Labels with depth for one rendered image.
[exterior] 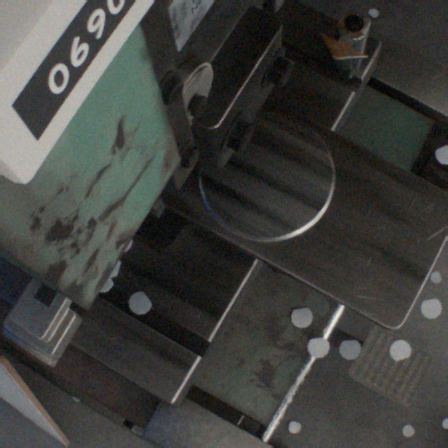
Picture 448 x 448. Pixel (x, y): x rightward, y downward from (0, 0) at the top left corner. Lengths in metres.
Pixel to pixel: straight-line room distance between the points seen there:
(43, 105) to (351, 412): 1.33
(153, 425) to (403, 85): 0.48
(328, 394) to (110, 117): 1.19
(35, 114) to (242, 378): 0.67
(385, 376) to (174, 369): 0.62
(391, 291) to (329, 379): 0.78
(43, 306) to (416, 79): 0.49
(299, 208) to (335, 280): 0.07
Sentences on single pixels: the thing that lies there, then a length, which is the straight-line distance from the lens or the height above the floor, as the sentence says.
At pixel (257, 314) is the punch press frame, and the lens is 0.82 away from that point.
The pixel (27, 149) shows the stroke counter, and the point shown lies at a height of 1.31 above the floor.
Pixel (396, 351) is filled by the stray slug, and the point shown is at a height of 0.65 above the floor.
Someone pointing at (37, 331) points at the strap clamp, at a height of 0.75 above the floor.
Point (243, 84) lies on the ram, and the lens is 0.53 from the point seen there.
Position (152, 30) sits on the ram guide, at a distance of 0.33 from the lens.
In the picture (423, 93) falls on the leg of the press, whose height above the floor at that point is 0.64.
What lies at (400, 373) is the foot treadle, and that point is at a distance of 1.32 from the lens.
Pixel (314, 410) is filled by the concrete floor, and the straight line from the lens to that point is 1.46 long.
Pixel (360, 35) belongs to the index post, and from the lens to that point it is 0.77.
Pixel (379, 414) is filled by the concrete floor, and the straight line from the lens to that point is 1.47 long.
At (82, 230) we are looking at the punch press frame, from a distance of 0.34.
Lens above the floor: 1.46
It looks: 74 degrees down
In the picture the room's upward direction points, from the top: 11 degrees counter-clockwise
